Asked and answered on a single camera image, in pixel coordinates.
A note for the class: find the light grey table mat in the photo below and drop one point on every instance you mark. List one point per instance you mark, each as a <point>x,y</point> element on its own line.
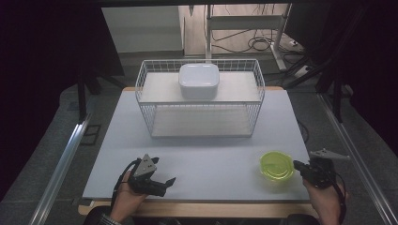
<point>203,162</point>

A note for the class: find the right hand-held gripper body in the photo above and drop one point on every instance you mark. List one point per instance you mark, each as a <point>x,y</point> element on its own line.
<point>320,175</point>

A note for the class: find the white panel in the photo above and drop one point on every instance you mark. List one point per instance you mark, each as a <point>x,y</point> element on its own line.
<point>142,29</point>

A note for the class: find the person's right hand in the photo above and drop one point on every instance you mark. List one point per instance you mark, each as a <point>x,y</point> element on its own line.
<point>322,201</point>

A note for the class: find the green translucent bowl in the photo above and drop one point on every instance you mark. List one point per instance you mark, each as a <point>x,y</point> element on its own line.
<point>275,167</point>

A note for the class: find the white square bowl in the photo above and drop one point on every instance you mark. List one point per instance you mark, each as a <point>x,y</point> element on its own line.
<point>198,81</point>

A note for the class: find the white power strip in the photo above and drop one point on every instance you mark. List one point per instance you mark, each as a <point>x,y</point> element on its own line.
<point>303,72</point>

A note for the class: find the person's left hand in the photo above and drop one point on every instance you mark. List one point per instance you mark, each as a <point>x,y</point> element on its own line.
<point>125,200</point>

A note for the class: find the black stand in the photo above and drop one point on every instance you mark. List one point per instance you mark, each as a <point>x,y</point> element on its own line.
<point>82,100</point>
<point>337,100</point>

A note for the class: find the white desk frame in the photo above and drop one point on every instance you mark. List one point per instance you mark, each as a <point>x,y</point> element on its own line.
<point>244,22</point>

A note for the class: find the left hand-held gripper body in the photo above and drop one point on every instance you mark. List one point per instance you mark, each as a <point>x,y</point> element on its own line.
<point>144,167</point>

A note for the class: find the metal floor rail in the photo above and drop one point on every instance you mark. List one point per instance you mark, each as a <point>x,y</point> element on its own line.
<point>59,172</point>
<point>359,162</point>

